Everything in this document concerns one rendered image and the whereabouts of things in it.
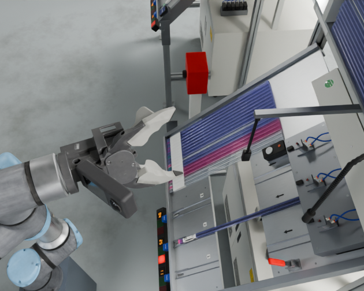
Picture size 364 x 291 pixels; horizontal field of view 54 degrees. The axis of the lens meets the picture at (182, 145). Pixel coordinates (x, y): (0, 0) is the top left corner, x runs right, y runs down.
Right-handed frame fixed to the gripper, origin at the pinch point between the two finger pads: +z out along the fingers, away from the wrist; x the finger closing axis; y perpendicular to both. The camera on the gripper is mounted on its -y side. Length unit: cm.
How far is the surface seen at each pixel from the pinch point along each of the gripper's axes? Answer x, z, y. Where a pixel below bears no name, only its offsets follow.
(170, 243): 70, 1, 29
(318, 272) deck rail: 46, 29, -11
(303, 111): 10.6, 33.7, 10.0
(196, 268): 69, 5, 16
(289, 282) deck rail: 53, 24, -7
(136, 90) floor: 99, 26, 183
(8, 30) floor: 71, -53, 282
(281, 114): 10.7, 28.8, 11.6
